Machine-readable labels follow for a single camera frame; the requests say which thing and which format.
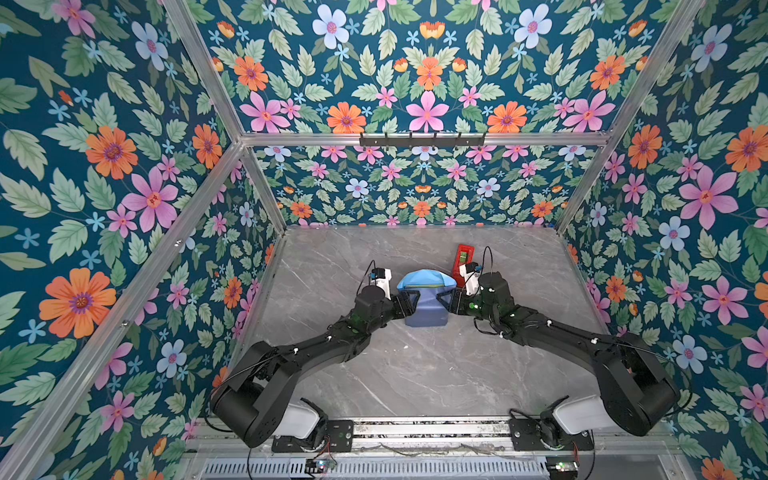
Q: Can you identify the black hook rail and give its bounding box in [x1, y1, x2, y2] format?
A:
[358, 133, 486, 149]

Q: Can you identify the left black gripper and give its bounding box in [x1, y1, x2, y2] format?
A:
[367, 287, 421, 336]

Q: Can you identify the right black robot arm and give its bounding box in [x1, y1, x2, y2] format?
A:
[437, 272, 681, 436]

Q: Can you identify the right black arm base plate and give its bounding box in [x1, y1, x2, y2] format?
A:
[508, 417, 595, 452]

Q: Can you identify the light blue wrapping paper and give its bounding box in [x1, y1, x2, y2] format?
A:
[397, 269, 457, 328]

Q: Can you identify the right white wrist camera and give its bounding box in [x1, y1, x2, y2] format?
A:
[459, 262, 482, 297]

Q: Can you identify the white ventilation grille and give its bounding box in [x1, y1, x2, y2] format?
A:
[201, 457, 550, 479]

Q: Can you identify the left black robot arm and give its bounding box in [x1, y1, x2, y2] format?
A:
[209, 285, 420, 451]

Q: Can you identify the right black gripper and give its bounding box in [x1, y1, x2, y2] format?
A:
[435, 289, 498, 325]

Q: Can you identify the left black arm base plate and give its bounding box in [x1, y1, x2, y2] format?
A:
[271, 420, 355, 454]

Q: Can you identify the aluminium front mounting rail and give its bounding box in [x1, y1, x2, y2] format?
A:
[179, 415, 682, 457]

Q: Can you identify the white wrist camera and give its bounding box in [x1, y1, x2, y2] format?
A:
[459, 262, 482, 297]
[370, 267, 392, 299]

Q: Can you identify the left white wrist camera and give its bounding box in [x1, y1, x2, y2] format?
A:
[370, 267, 392, 299]

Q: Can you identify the red tape dispenser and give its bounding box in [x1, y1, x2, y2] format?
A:
[451, 244, 475, 288]

